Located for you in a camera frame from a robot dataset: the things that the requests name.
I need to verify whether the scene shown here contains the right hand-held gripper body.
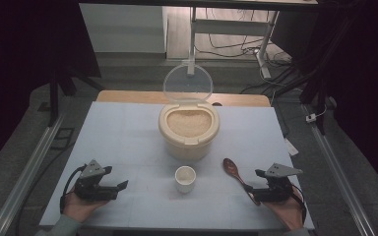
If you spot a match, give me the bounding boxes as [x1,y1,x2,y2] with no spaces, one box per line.
[252,162,303,203]

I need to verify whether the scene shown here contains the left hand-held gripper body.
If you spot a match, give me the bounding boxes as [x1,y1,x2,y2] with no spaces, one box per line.
[74,159,119,202]

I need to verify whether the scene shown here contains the brown wooden spoon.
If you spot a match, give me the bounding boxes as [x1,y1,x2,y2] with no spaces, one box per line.
[222,157,262,207]

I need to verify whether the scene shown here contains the white cup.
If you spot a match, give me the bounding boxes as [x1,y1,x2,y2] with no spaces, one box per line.
[174,165,197,195]

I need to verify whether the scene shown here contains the beige rice container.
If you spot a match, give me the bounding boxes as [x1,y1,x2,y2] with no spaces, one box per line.
[157,101,221,161]

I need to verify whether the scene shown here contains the rice heap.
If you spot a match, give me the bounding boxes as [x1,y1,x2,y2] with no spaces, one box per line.
[166,109,213,139]

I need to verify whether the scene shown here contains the person's left hand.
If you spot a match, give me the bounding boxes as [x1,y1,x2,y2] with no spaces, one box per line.
[62,191,109,224]

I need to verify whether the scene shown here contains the person's right hand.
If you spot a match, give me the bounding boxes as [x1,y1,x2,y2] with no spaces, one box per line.
[263,186,305,231]

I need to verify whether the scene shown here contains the white table mat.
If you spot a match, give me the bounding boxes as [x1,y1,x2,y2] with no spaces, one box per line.
[38,101,315,230]

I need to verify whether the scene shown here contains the white paper tag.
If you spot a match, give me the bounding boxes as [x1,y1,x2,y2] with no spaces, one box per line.
[283,137,300,157]

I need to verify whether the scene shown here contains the wooden table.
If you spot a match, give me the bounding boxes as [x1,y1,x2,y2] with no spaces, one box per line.
[96,89,272,108]

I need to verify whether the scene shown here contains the black stand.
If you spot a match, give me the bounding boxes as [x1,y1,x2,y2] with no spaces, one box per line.
[37,68,105,128]
[299,0,352,136]

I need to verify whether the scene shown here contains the clear round container lid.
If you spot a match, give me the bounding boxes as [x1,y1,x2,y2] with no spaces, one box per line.
[162,63,215,105]

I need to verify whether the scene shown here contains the white cabinet panel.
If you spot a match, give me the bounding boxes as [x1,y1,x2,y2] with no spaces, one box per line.
[79,3,167,54]

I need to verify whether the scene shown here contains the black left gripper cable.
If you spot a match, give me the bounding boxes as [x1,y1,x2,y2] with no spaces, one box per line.
[59,164,88,214]

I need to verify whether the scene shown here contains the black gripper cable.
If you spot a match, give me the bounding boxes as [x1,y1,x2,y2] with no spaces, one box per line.
[291,188,308,226]
[59,164,88,214]

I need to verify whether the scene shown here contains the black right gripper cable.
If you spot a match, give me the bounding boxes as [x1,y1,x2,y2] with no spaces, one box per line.
[291,188,308,226]

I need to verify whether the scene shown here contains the black floor frame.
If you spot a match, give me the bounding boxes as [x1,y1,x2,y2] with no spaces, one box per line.
[49,127,76,151]

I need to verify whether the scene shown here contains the black floor cable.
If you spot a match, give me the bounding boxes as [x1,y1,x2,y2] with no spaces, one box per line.
[14,144,77,236]

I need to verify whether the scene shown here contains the aluminium rail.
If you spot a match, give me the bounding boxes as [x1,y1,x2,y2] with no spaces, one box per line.
[303,104,377,236]
[0,112,65,236]

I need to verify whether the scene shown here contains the bundle of floor cables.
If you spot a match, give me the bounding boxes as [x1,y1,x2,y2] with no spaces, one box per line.
[195,8,298,96]

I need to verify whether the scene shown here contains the white desk frame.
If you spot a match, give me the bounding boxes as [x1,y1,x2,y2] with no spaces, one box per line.
[187,7,281,80]

